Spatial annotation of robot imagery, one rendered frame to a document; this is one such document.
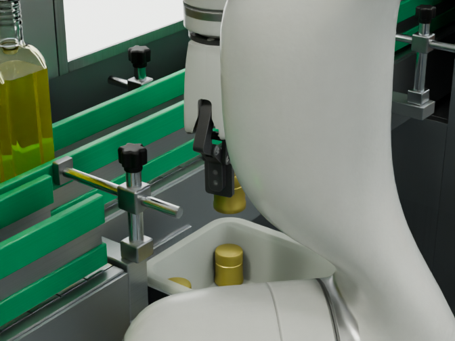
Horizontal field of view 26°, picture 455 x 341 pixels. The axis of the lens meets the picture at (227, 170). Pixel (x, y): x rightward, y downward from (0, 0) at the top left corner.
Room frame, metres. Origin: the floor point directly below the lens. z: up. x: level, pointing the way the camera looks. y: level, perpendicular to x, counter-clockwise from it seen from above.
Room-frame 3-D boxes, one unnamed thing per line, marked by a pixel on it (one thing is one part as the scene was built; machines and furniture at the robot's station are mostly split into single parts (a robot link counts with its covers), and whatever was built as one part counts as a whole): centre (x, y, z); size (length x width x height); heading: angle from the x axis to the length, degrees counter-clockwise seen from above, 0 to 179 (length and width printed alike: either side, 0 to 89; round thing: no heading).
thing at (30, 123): (0.98, 0.22, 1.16); 0.06 x 0.06 x 0.21; 54
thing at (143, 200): (0.91, 0.11, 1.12); 0.17 x 0.03 x 0.12; 53
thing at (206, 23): (0.95, 0.00, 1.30); 0.09 x 0.08 x 0.03; 154
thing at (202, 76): (0.95, 0.00, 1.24); 0.10 x 0.07 x 0.11; 154
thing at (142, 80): (1.23, 0.13, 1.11); 0.07 x 0.04 x 0.13; 53
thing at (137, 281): (0.92, 0.13, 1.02); 0.09 x 0.04 x 0.07; 53
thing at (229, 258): (1.03, 0.00, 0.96); 0.04 x 0.04 x 0.04
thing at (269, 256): (0.94, -0.03, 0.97); 0.22 x 0.17 x 0.09; 53
